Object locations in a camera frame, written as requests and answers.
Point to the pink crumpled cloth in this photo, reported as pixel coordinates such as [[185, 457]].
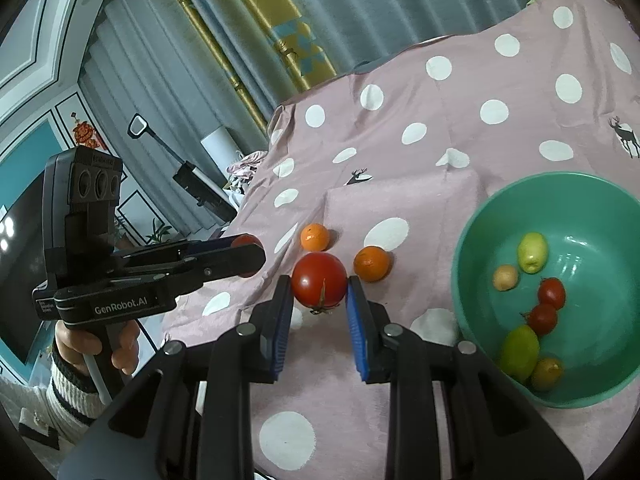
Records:
[[247, 167]]

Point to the round orange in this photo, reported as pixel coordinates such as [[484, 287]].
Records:
[[371, 263]]

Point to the person's left hand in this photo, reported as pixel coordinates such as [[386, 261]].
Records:
[[80, 342]]

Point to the pink polka dot blanket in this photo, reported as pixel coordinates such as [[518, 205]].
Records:
[[450, 120]]

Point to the green plastic bowl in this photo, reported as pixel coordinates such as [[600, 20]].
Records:
[[590, 220]]

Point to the green potted plant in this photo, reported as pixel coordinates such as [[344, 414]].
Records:
[[159, 234]]

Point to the black stick vacuum cleaner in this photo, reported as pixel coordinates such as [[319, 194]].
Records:
[[192, 177]]

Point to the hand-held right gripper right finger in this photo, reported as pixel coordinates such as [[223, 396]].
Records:
[[357, 330]]

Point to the person's left forearm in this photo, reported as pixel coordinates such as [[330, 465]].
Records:
[[65, 400]]

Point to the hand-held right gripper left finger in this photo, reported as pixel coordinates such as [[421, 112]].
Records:
[[281, 330]]

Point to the grey curtain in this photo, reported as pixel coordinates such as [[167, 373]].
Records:
[[390, 5]]

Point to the yellow patterned curtain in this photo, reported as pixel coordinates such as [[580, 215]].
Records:
[[280, 5]]

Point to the white cylinder appliance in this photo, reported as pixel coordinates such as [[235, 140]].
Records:
[[218, 147]]

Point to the orange-green tomato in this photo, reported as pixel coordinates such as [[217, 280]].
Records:
[[547, 373]]

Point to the small red tomato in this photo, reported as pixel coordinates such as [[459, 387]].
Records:
[[542, 318], [552, 293], [245, 240]]

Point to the large green fruit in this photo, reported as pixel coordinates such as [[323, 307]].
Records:
[[520, 353]]

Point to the red wall ornament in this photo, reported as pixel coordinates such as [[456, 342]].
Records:
[[82, 132]]

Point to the oval orange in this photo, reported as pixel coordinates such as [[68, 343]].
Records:
[[315, 238]]

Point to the yellow-green round fruit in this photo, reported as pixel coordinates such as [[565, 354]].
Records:
[[532, 253]]

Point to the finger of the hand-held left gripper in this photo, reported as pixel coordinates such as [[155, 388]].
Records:
[[225, 262], [210, 245]]

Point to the black television screen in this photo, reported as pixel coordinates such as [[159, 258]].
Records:
[[20, 270]]

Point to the large red tomato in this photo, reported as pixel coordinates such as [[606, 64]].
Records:
[[319, 280]]

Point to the small beige round fruit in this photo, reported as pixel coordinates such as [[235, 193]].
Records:
[[505, 278]]

